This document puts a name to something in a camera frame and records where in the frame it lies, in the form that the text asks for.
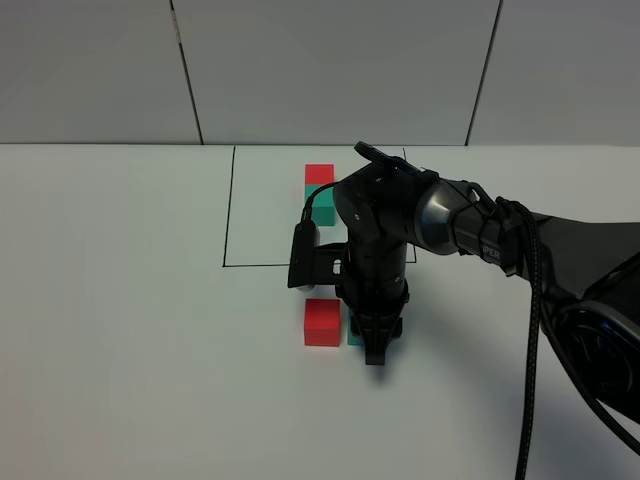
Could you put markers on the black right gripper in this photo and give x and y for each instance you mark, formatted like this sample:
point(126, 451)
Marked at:
point(374, 287)

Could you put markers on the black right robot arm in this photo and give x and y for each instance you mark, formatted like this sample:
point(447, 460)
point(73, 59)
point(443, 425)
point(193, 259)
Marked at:
point(584, 277)

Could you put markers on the green template cube block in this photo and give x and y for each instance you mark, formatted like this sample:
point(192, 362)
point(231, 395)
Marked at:
point(323, 209)

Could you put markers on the red template cube block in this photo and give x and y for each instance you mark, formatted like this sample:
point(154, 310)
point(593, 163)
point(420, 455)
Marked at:
point(319, 174)

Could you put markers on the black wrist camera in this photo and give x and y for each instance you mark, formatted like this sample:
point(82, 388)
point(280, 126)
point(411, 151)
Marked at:
point(301, 263)

